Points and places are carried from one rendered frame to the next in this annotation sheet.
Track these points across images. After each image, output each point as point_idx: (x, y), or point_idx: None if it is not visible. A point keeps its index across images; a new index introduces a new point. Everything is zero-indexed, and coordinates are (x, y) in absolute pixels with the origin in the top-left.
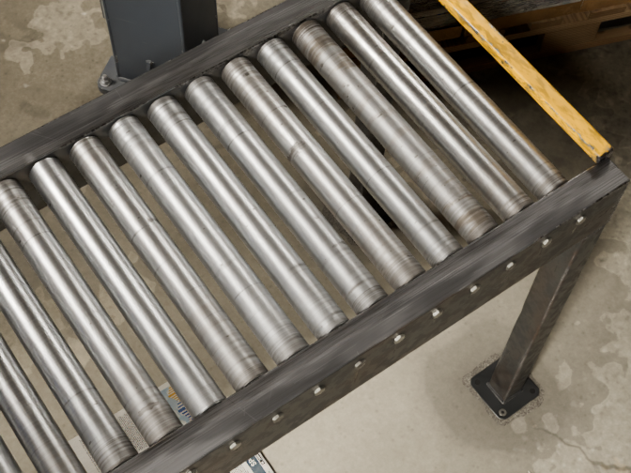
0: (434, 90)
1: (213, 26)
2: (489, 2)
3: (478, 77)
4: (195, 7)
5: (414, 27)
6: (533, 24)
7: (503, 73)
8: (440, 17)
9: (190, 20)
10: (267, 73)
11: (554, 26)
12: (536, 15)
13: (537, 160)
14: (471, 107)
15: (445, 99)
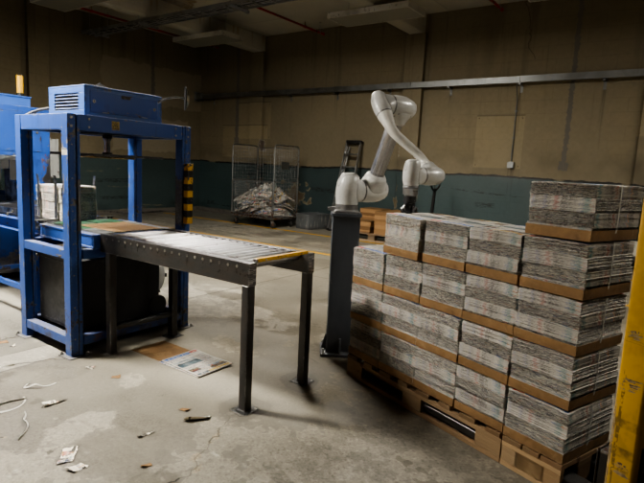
0: (365, 388)
1: (349, 342)
2: (384, 354)
3: (379, 395)
4: (338, 320)
5: None
6: (398, 379)
7: (386, 400)
8: (372, 351)
9: (333, 320)
10: None
11: (404, 387)
12: (398, 374)
13: (251, 259)
14: None
15: (363, 390)
